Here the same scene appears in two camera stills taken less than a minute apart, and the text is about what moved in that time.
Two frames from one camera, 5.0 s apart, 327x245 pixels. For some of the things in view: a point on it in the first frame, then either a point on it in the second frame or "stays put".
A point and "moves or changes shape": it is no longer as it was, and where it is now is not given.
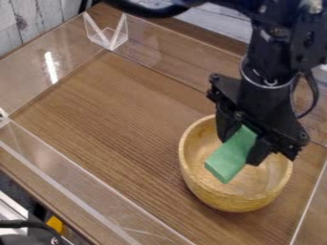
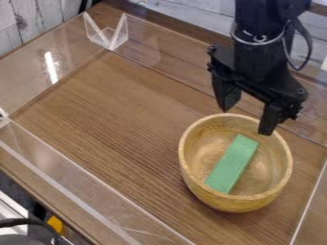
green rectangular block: [229, 157] moves or changes shape
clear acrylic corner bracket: [108, 37] stays put
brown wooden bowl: [257, 187] stays put
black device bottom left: [39, 235] stays put
